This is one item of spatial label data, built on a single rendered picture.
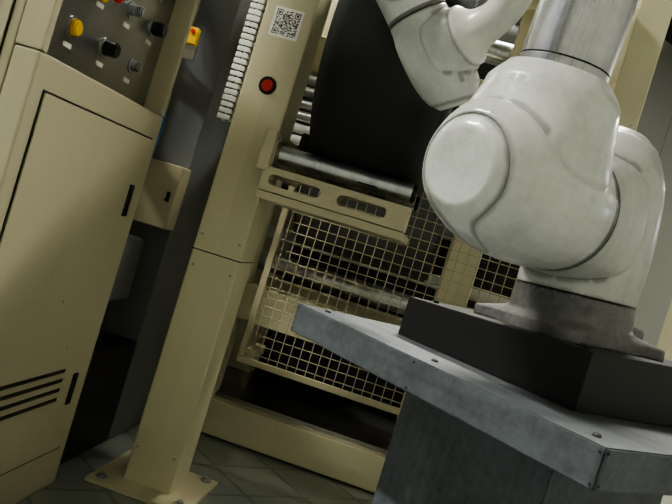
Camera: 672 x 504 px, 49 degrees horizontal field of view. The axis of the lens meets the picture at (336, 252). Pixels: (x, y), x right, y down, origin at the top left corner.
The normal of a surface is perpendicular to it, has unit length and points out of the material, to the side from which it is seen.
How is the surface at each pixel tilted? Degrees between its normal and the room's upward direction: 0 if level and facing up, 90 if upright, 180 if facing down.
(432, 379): 90
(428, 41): 107
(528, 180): 98
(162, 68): 90
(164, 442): 90
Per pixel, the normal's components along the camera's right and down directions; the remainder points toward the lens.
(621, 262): 0.42, 0.43
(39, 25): -0.13, -0.02
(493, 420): -0.77, -0.22
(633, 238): 0.62, 0.24
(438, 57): -0.40, 0.29
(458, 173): -0.70, -0.06
